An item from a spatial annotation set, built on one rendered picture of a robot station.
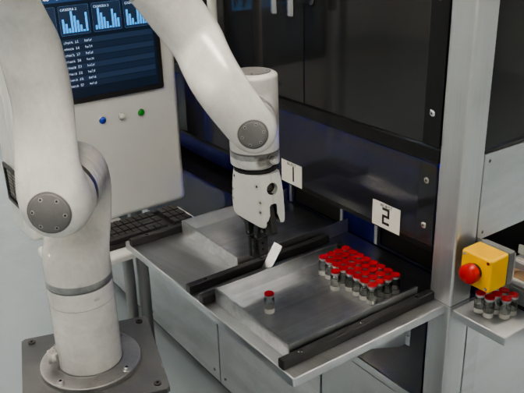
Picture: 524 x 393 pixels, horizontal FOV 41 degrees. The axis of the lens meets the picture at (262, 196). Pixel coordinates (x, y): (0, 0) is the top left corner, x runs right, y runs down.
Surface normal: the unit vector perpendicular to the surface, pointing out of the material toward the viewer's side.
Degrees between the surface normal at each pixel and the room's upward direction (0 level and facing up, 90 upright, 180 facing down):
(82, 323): 90
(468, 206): 90
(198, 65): 54
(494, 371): 90
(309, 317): 0
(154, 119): 90
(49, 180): 64
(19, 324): 0
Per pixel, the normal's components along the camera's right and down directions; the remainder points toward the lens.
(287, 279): -0.03, -0.92
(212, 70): -0.30, -0.18
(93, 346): 0.41, 0.35
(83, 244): 0.29, -0.65
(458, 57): -0.82, 0.25
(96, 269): 0.72, 0.13
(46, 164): 0.00, -0.07
